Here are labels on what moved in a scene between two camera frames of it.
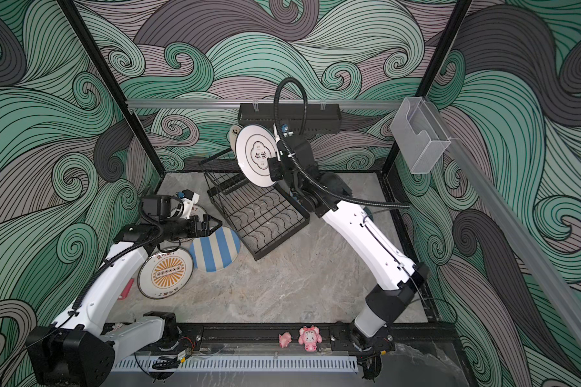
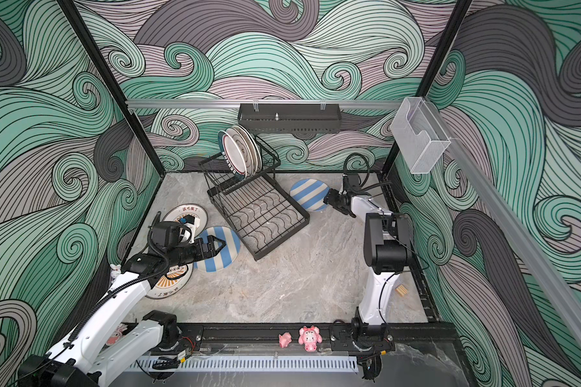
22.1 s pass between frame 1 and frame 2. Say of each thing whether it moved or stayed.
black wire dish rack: stayed
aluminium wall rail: stayed
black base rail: stayed
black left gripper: moved
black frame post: stayed
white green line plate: moved
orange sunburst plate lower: stayed
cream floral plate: moved
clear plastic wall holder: stayed
